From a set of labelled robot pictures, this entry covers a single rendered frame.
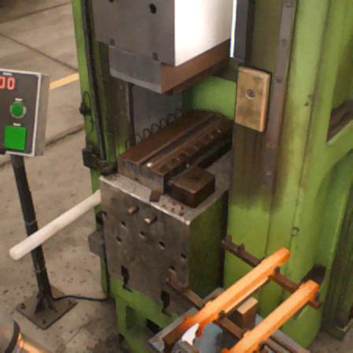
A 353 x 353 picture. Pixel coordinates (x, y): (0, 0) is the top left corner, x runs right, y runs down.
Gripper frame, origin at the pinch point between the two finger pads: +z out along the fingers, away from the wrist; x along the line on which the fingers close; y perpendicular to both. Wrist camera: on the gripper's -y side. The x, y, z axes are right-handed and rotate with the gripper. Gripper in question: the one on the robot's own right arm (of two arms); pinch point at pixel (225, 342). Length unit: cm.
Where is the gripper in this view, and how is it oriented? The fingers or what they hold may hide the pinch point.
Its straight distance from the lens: 117.5
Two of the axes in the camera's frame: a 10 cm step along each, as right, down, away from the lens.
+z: 7.2, -4.0, 5.7
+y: 0.0, 8.2, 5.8
